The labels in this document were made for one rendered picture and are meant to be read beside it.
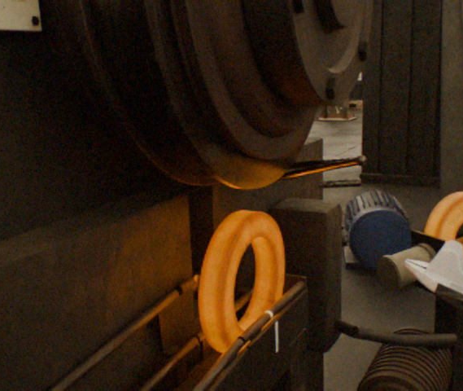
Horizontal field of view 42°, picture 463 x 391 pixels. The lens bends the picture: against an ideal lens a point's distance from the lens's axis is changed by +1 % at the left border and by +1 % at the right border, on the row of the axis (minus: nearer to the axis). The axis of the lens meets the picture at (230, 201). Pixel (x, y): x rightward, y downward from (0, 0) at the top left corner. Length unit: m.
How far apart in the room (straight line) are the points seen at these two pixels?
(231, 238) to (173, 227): 0.07
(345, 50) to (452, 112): 2.74
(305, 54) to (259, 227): 0.26
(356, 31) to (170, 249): 0.34
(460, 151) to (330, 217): 2.56
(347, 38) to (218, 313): 0.35
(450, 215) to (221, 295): 0.53
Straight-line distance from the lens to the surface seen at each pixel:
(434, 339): 1.09
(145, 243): 0.68
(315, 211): 0.93
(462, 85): 3.44
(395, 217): 2.83
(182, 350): 0.73
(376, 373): 1.05
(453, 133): 3.47
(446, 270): 0.81
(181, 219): 0.74
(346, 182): 0.78
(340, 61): 0.72
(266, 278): 0.83
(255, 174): 0.69
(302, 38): 0.58
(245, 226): 0.72
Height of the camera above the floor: 1.03
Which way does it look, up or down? 14 degrees down
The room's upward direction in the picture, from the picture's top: 2 degrees counter-clockwise
